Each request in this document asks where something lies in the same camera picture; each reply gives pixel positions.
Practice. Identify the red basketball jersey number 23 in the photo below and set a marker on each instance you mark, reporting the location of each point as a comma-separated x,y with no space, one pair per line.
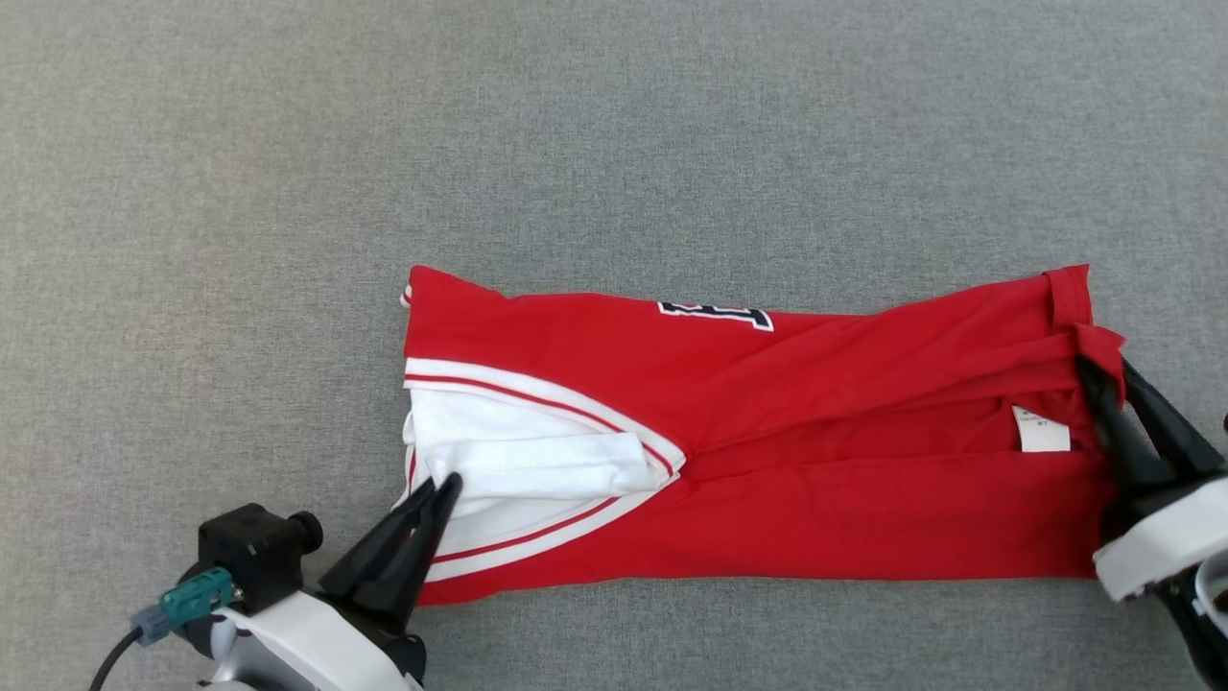
815,509

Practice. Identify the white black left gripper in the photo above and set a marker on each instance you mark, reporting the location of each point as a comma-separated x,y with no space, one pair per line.
307,653

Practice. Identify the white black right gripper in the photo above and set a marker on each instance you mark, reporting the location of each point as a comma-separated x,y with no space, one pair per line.
1170,533

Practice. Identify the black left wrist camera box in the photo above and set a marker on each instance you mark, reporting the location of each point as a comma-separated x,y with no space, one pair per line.
249,552

